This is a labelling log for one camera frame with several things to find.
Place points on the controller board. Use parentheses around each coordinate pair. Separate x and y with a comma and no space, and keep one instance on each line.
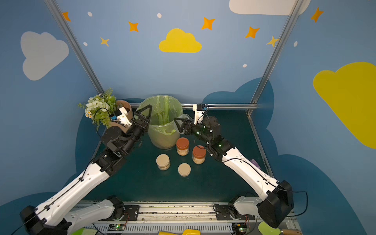
(239,229)
(116,227)

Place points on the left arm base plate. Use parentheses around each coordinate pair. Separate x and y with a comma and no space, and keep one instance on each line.
(129,212)

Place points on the right controller board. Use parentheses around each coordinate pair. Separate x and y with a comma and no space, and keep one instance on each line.
(239,229)

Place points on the rear brown-lid oatmeal jar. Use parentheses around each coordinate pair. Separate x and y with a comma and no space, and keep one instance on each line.
(183,146)

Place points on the green plastic bin liner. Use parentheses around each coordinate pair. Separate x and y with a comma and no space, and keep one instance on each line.
(164,110)

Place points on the green spatula wooden handle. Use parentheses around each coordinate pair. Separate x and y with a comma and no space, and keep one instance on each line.
(265,229)

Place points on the mesh waste bin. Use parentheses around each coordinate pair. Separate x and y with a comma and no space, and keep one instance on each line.
(163,141)

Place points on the green tool front left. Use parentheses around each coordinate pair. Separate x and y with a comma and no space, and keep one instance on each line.
(85,231)

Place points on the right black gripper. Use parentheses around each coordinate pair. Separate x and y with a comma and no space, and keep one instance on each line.
(187,127)

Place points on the beige-lid oatmeal jar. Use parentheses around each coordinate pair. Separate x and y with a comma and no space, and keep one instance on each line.
(184,119)
(163,162)

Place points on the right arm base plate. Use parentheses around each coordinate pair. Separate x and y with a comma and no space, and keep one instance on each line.
(228,212)

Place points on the right brown-lid oatmeal jar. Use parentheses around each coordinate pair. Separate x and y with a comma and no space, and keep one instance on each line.
(199,154)

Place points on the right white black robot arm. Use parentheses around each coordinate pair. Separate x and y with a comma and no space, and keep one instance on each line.
(275,199)

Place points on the beige jar lid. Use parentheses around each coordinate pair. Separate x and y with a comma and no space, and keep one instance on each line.
(184,169)

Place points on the purple pink-handled scoop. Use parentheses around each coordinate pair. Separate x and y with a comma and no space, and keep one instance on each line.
(253,161)

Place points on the artificial white flower plant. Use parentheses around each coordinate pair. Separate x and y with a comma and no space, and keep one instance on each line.
(99,109)

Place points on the left controller board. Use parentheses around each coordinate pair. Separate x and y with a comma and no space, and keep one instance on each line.
(116,227)

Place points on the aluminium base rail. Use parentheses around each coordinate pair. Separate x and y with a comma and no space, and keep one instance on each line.
(154,218)

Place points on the brown-lid oatmeal jar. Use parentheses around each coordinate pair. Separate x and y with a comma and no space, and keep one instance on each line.
(183,146)
(199,154)

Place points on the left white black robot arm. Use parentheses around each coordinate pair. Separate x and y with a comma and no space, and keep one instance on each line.
(54,216)

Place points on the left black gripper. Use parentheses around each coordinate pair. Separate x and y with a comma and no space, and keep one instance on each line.
(138,122)

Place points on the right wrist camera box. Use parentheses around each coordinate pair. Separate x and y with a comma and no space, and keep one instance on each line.
(200,110)

